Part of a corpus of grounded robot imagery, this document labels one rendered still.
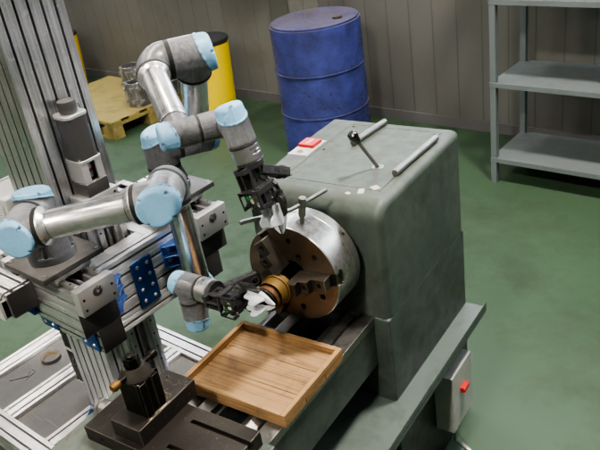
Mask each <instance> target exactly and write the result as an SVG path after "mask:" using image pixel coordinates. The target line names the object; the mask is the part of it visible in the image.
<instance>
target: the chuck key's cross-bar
mask: <svg viewBox="0 0 600 450"><path fill-rule="evenodd" d="M326 192H328V190H327V189H326V188H324V189H323V190H321V191H320V192H318V193H316V194H314V195H313V196H310V197H308V198H306V203H309V202H311V201H312V200H313V199H315V198H317V197H319V196H321V195H323V194H325V193H326ZM301 206H302V205H301V204H296V205H294V206H293V207H291V208H288V209H287V213H291V212H293V211H294V210H296V209H298V208H300V207H301ZM261 218H262V216H261V215H260V216H256V217H253V218H249V219H245V220H242V221H239V222H238V223H239V225H243V224H247V223H250V222H254V221H260V220H261Z"/></svg>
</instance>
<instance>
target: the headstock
mask: <svg viewBox="0 0 600 450"><path fill-rule="evenodd" d="M374 124H376V123H373V122H363V121H345V120H334V121H332V122H331V123H329V124H328V125H327V126H325V127H324V128H323V129H321V130H320V131H318V132H317V133H316V134H314V135H313V136H311V138H320V139H321V140H327V141H326V142H325V143H323V144H322V145H321V146H319V147H318V148H316V149H315V150H314V151H312V152H311V153H310V154H308V155H307V156H303V155H296V154H288V155H287V156H286V157H284V158H283V159H282V160H281V161H279V162H278V163H277V164H275V165H286V166H287V167H290V175H291V176H288V177H286V178H285V179H276V178H274V180H275V181H277V182H278V185H279V187H280V188H282V191H283V194H284V195H285V197H286V199H287V208H291V207H293V206H294V205H296V204H298V197H299V196H305V197H306V198H308V197H310V196H313V195H314V194H316V193H318V192H320V191H321V190H323V189H324V188H326V189H327V190H328V192H326V193H325V194H323V195H321V196H319V197H317V198H315V199H313V200H312V201H311V202H309V203H307V204H306V207H307V208H312V209H314V210H317V211H319V212H322V213H325V214H326V215H328V216H329V217H330V218H332V219H333V220H334V221H336V222H337V223H338V224H339V225H340V226H341V227H342V228H343V229H344V230H345V231H346V233H347V234H348V236H349V237H350V238H351V239H352V241H353V243H354V246H355V248H356V250H357V253H358V255H359V260H360V275H359V279H358V281H357V283H356V285H355V286H354V288H353V289H352V290H351V291H350V292H349V293H348V294H347V295H346V296H345V298H344V299H343V300H342V301H341V302H340V303H339V304H338V305H337V306H336V307H338V308H342V309H346V310H349V311H353V312H357V313H363V314H367V315H370V316H374V317H378V318H381V319H389V318H392V317H393V316H394V315H395V314H396V312H397V311H398V310H399V308H400V307H401V306H402V305H403V303H404V302H405V301H406V299H407V298H408V297H409V296H410V294H411V293H412V292H413V291H414V289H416V288H417V286H418V285H419V284H420V283H421V281H422V280H423V279H424V278H425V276H426V275H427V274H428V273H429V271H430V270H431V269H432V267H433V266H434V265H435V264H436V262H437V261H438V260H439V258H440V257H441V256H442V255H443V253H444V252H445V251H446V249H447V248H448V247H449V246H450V245H451V244H452V243H453V242H454V240H455V239H456V238H457V236H458V235H459V234H460V233H461V231H462V225H461V201H460V178H459V154H458V137H457V134H456V132H454V131H452V130H448V129H430V128H420V127H411V126H401V125H392V124H386V125H385V126H383V127H382V128H380V129H378V130H377V131H375V132H374V133H372V134H371V135H369V136H368V137H367V138H365V139H364V140H362V141H361V143H362V144H363V146H364V147H365V148H366V149H367V151H368V152H369V153H370V154H371V156H372V157H373V159H374V160H375V161H376V162H377V164H383V165H384V167H383V168H382V169H378V170H375V169H372V166H373V163H372V162H371V161H370V159H369V158H368V157H367V156H366V154H365V153H364V152H363V150H362V149H361V148H360V147H359V146H358V145H355V146H352V145H351V144H350V140H349V138H348V137H347V134H348V133H349V132H350V131H351V130H355V131H356V132H357V133H358V135H360V134H361V133H363V132H364V131H365V130H367V129H368V128H370V127H371V126H373V125H374ZM434 135H438V137H439V140H438V141H437V142H436V143H435V144H434V145H433V146H431V147H430V148H429V149H428V150H427V151H425V152H424V153H423V154H422V155H421V156H419V157H418V158H417V159H416V160H415V161H414V162H412V163H411V164H410V165H409V166H408V167H407V168H405V169H404V170H403V171H402V172H401V173H400V174H398V175H397V176H394V175H393V174H392V170H393V169H394V168H395V167H396V166H398V165H399V164H400V163H401V162H403V161H404V160H405V159H406V158H407V157H408V156H410V155H411V154H412V153H413V152H414V151H416V150H417V149H418V148H419V147H420V146H422V145H423V144H424V143H425V142H426V141H428V140H429V139H430V138H431V137H433V136H434ZM375 185H377V186H379V187H380V188H379V189H376V190H373V189H372V188H371V187H372V186H375ZM359 188H365V189H364V192H363V194H357V193H358V190H359ZM347 191H348V192H350V193H351V194H349V195H348V194H345V192H347ZM370 245H371V246H370ZM366 255H367V256H366ZM372 255H373V256H372ZM366 257H367V258H366ZM375 257H376V258H375ZM364 258H365V259H364ZM369 258H370V259H369ZM364 260H365V261H364ZM375 263H377V264H376V265H375ZM368 264H369V265H368ZM368 267H369V268H368ZM374 267H375V268H376V269H374ZM374 272H375V273H374ZM366 275H367V276H366ZM377 275H378V276H377ZM366 278H367V279H366ZM368 279H369V280H368ZM367 281H368V282H367ZM372 281H373V282H372ZM379 285H380V286H379ZM374 291H377V292H374ZM368 297H369V298H368ZM373 298H374V299H373Z"/></svg>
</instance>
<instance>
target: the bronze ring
mask: <svg viewBox="0 0 600 450"><path fill-rule="evenodd" d="M288 281H289V279H288V278H286V277H285V276H283V275H277V276H276V275H269V276H267V277H266V278H265V279H264V281H263V283H262V284H261V285H260V286H259V289H261V291H262V292H263V293H265V294H266V295H267V296H268V297H269V298H270V299H271V300H272V301H273V302H274V303H275V306H276V307H275V308H273V309H272V310H269V311H266V312H273V311H274V310H276V309H277V308H279V307H281V306H282V305H283V304H285V303H287V302H288V301H289V300H290V298H291V290H290V288H289V286H288V284H287V282H288Z"/></svg>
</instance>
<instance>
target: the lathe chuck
mask: <svg viewBox="0 0 600 450"><path fill-rule="evenodd" d="M304 220H305V221H307V222H308V224H307V225H305V226H300V225H297V224H296V222H297V221H299V216H298V212H289V213H288V214H287V226H286V230H285V232H284V233H283V234H280V233H278V231H277V230H275V229H274V228H273V227H272V226H270V227H268V228H265V229H266V230H267V232H268V233H269V234H270V236H271V237H272V239H273V240H274V241H275V243H276V244H277V246H278V247H279V249H280V250H281V251H282V253H283V254H284V255H285V256H286V257H287V259H288V260H290V264H289V265H288V266H287V267H286V268H285V269H284V270H283V271H281V272H280V273H279V274H278V275H283V276H285V277H286V275H287V274H290V273H291V274H292V275H294V276H295V275H296V274H297V273H298V272H299V271H300V270H304V271H315V272H321V273H327V274H333V275H338V274H339V272H338V271H341V275H342V280H343V281H342V284H341V285H340V284H339V285H338V286H333V287H332V288H331V289H330V290H329V291H328V292H327V293H322V292H316V291H313V292H312V293H311V294H310V295H306V294H299V296H297V297H295V296H291V299H290V302H289V305H288V308H287V312H289V313H292V314H294V315H296V316H299V317H303V318H309V319H315V318H320V317H323V316H326V315H327V314H329V313H331V312H332V311H333V310H334V309H335V307H336V306H337V305H338V304H339V303H340V302H341V301H342V300H343V299H344V298H345V296H346V295H347V294H348V293H349V292H350V290H351V288H352V286H353V284H354V263H353V259H352V257H351V255H350V253H349V251H348V249H347V247H346V245H345V243H344V242H343V240H342V239H341V237H340V236H339V235H338V234H337V233H336V232H335V231H334V230H333V229H332V228H331V227H330V226H328V225H327V224H326V223H324V222H323V221H321V220H319V219H317V218H315V217H313V216H311V215H309V214H306V216H305V217H304ZM265 229H262V230H261V231H260V232H258V233H257V234H256V236H255V237H254V239H253V241H252V244H251V246H250V263H251V267H252V270H257V271H258V272H259V273H260V275H261V279H262V283H263V281H264V276H263V275H262V272H263V271H264V268H263V267H262V265H261V264H260V263H259V261H260V260H261V259H262V256H261V255H260V254H259V252H258V251H257V250H256V248H255V247H254V245H255V244H256V243H257V242H258V241H259V240H261V239H262V238H261V237H260V236H259V234H261V233H262V232H263V231H264V230H265Z"/></svg>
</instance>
